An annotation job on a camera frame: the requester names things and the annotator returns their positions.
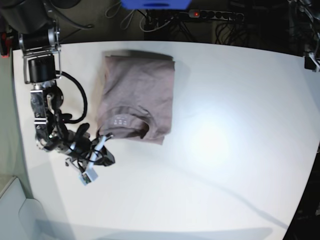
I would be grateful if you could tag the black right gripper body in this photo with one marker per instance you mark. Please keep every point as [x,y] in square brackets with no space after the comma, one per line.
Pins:
[77,144]

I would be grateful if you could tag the mauve pink t-shirt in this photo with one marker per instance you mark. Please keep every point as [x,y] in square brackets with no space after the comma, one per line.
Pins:
[137,96]

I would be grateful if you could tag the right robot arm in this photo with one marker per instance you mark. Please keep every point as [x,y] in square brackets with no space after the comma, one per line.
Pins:
[39,40]

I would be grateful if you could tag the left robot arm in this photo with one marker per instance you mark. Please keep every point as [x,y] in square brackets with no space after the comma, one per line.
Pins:
[304,26]

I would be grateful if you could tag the red and black clamp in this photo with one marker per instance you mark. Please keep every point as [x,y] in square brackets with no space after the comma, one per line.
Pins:
[5,44]

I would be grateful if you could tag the blue plastic box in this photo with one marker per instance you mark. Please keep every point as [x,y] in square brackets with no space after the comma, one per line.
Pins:
[155,4]

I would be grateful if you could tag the black power strip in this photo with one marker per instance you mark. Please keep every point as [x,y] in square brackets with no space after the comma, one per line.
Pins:
[216,15]

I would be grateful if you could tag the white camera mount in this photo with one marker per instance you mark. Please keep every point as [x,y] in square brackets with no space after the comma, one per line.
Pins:
[85,170]
[311,62]

